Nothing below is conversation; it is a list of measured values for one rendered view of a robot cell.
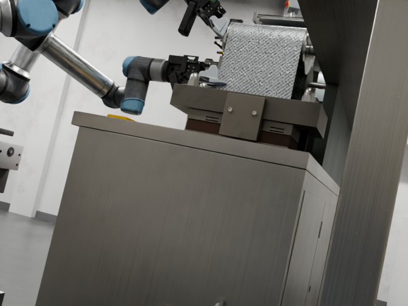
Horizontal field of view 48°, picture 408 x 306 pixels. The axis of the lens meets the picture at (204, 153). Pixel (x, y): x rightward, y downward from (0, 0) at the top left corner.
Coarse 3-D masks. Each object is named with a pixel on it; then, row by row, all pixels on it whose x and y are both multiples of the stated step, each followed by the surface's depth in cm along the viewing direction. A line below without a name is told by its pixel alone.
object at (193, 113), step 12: (192, 120) 124; (204, 120) 123; (216, 120) 122; (264, 120) 117; (204, 132) 122; (216, 132) 121; (264, 132) 117; (276, 132) 116; (288, 132) 114; (276, 144) 115; (288, 144) 116
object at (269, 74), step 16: (224, 64) 144; (240, 64) 142; (256, 64) 140; (272, 64) 138; (288, 64) 137; (224, 80) 143; (240, 80) 141; (256, 80) 139; (272, 80) 138; (288, 80) 136; (272, 96) 137; (288, 96) 135
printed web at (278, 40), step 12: (240, 24) 146; (252, 24) 145; (228, 36) 144; (240, 36) 143; (252, 36) 142; (264, 36) 140; (276, 36) 139; (288, 36) 138; (300, 36) 137; (228, 48) 144; (240, 48) 143; (252, 48) 141; (264, 48) 140; (276, 48) 139; (288, 48) 137; (300, 48) 136; (300, 72) 147; (300, 84) 147; (300, 96) 148
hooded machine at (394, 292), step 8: (400, 240) 438; (400, 248) 432; (400, 256) 426; (400, 264) 421; (400, 272) 415; (392, 280) 436; (400, 280) 410; (392, 288) 430; (400, 288) 405; (392, 296) 424; (400, 296) 400; (392, 304) 419; (400, 304) 395
